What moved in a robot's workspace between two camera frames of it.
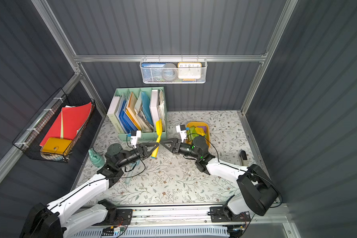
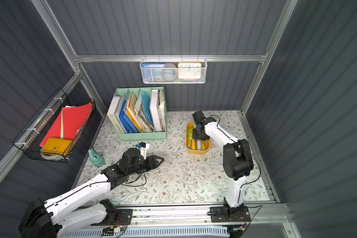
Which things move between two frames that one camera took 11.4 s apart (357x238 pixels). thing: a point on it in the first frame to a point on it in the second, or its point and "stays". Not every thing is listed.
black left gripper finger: (149, 146) to (157, 160)
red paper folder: (70, 120) stays
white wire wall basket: (173, 71) stays
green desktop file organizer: (138, 109) stays
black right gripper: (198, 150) to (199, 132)
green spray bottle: (96, 158) stays
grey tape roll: (169, 71) stays
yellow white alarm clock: (189, 70) stays
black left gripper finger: (155, 147) to (150, 168)
